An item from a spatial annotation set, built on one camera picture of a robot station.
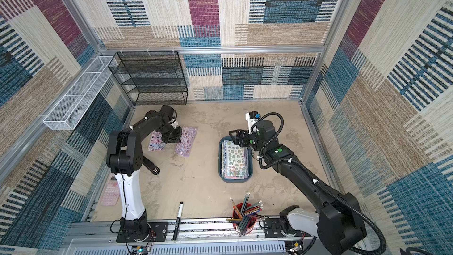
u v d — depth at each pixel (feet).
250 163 2.87
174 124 3.02
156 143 3.33
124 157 1.83
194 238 2.39
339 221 1.30
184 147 3.26
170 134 2.87
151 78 3.57
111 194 2.72
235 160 2.93
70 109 2.38
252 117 2.32
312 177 1.54
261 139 2.05
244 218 2.32
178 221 2.49
